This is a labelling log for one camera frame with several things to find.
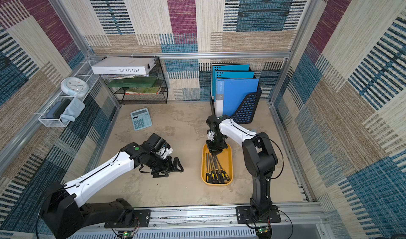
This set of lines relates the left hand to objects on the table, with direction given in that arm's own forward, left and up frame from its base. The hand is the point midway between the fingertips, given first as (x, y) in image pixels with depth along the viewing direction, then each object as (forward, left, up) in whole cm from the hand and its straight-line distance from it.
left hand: (176, 171), depth 76 cm
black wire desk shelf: (+50, +27, +9) cm, 58 cm away
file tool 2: (+9, -16, -12) cm, 22 cm away
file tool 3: (+5, -17, -11) cm, 21 cm away
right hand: (+13, -18, -7) cm, 23 cm away
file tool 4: (+3, -19, -9) cm, 21 cm away
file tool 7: (+1, -15, -11) cm, 19 cm away
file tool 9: (+1, -25, -10) cm, 27 cm away
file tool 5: (+5, -22, -11) cm, 25 cm away
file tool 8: (-1, -21, -8) cm, 22 cm away
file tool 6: (+7, -22, -12) cm, 26 cm away
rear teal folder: (+59, -27, +17) cm, 67 cm away
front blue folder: (+40, -28, +13) cm, 51 cm away
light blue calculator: (+40, +29, -9) cm, 50 cm away
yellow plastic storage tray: (+11, -25, -11) cm, 29 cm away
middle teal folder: (+52, -29, +17) cm, 62 cm away
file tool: (+9, -14, -12) cm, 21 cm away
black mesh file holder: (+36, -40, 0) cm, 54 cm away
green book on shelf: (+52, +31, +13) cm, 62 cm away
